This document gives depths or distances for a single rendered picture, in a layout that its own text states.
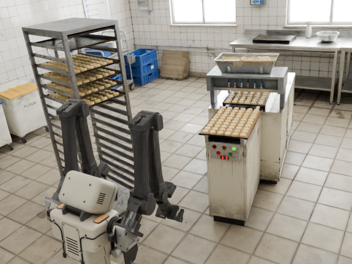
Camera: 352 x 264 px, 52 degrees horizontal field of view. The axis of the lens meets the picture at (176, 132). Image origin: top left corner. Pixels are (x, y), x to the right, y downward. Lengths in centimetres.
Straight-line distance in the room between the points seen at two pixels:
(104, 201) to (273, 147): 235
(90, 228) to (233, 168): 171
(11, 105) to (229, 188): 340
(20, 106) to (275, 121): 353
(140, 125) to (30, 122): 427
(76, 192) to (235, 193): 182
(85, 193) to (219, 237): 190
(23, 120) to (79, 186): 402
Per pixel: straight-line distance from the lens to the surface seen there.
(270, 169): 378
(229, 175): 307
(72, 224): 163
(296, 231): 339
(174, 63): 752
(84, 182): 160
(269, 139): 362
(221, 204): 327
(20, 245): 369
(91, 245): 160
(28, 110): 558
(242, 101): 353
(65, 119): 175
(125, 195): 366
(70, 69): 274
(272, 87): 350
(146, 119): 148
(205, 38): 727
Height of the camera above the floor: 218
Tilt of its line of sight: 25 degrees down
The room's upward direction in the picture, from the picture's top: 6 degrees counter-clockwise
